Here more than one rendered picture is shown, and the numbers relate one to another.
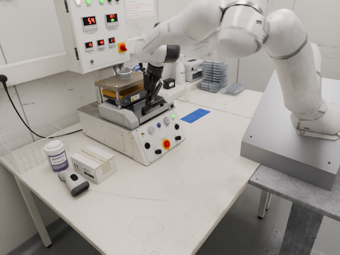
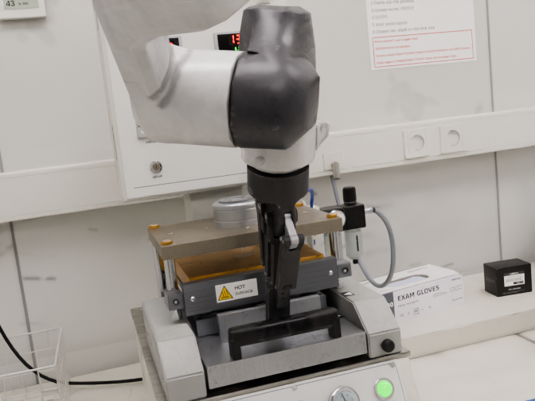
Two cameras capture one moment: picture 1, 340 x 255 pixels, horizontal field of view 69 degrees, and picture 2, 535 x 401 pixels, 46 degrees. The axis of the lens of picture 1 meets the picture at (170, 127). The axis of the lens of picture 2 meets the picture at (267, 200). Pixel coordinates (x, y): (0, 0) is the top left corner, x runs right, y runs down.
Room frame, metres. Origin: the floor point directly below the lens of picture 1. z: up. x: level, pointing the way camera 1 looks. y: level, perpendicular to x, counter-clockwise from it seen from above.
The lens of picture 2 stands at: (0.51, -0.35, 1.28)
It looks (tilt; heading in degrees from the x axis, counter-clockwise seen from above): 8 degrees down; 34
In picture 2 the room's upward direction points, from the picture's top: 6 degrees counter-clockwise
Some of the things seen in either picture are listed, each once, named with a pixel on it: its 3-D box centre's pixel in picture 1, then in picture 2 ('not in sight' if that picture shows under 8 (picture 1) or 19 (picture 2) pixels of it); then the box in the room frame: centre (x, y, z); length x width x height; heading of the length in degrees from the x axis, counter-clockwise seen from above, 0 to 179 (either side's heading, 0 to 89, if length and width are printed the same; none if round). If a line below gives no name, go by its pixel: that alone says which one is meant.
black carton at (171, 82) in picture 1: (169, 83); (507, 277); (2.00, -0.01, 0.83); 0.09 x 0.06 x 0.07; 132
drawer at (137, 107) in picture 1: (134, 103); (258, 316); (1.26, 0.19, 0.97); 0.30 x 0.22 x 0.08; 50
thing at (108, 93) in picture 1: (127, 85); (247, 249); (1.30, 0.22, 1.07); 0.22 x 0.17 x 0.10; 140
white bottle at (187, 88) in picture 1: (187, 91); not in sight; (1.81, -0.15, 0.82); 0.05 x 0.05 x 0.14
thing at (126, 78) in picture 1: (125, 80); (248, 233); (1.33, 0.23, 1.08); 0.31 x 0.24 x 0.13; 140
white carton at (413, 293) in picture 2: not in sight; (407, 293); (1.82, 0.17, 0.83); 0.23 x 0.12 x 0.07; 149
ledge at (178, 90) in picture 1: (167, 89); (501, 298); (2.01, 0.01, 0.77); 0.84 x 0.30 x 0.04; 140
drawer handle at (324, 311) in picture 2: (153, 106); (285, 332); (1.17, 0.08, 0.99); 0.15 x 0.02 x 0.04; 140
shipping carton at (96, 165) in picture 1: (94, 163); not in sight; (0.97, 0.37, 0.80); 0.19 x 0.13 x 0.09; 50
